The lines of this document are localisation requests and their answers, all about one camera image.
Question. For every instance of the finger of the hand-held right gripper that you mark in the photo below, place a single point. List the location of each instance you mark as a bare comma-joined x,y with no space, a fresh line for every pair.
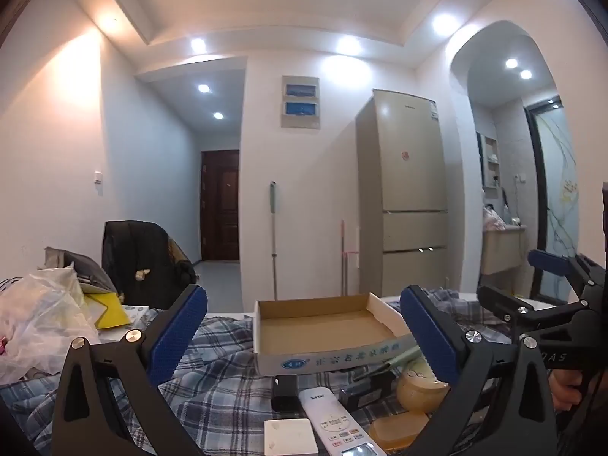
506,301
548,262

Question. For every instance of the person's right hand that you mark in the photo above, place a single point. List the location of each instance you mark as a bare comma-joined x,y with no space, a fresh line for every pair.
565,392

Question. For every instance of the dark brown door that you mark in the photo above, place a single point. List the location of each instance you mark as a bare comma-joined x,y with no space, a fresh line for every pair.
219,204

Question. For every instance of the grey bag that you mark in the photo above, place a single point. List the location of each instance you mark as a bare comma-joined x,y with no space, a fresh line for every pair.
80,266

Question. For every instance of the pink plastic bag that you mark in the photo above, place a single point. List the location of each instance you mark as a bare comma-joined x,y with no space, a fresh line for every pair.
493,218

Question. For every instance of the beige vanity cabinet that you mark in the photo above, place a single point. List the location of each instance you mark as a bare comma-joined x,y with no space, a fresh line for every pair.
501,251

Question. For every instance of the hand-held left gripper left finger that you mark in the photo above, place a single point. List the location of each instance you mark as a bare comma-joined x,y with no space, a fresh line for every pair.
178,337

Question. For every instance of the black framed glass door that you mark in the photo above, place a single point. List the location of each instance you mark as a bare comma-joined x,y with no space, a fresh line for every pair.
560,190

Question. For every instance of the shallow cardboard box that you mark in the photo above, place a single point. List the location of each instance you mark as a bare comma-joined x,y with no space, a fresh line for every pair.
323,327

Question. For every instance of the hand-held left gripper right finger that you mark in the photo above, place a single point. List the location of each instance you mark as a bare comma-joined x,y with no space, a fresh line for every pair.
430,337

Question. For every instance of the white square box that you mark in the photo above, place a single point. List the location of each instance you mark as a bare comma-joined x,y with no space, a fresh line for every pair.
290,436

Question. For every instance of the wall electrical panel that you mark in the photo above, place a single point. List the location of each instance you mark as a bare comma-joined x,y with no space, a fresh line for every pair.
300,102

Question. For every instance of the white flat printed box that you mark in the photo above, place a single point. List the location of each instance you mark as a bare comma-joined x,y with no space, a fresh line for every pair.
140,314

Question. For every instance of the small black cube box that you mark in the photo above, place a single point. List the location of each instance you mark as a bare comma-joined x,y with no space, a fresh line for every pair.
286,392

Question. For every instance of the grey mop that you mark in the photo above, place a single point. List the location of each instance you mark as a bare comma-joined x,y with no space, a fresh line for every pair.
273,228

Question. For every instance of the brown cardboard box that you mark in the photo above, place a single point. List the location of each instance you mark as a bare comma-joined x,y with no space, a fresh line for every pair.
179,252

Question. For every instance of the pink cloth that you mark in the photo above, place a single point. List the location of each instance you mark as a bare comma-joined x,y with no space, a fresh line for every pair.
2,346

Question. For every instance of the beige refrigerator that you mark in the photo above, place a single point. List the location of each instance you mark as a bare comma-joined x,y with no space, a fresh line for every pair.
408,190

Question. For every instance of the yellow folder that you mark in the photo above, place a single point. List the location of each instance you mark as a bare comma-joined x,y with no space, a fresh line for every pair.
109,313

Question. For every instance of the clear plastic bag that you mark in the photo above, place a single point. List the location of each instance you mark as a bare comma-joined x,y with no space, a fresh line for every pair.
42,313

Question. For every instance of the white remote control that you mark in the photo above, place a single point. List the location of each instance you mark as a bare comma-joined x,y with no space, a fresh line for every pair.
327,418

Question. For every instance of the orange translucent block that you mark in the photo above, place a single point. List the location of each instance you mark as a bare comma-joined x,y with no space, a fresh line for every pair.
399,430

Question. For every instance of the round yellow jar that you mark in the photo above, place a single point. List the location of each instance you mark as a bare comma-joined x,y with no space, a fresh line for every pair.
418,389

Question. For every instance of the bathroom wall shelf niche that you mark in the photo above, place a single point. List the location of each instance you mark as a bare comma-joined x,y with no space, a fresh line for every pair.
490,159

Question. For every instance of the black rectangular tray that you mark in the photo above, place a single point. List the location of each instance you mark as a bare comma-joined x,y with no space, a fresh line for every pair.
365,394

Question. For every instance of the black jacket on chair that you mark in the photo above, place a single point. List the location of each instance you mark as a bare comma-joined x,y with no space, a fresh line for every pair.
133,251

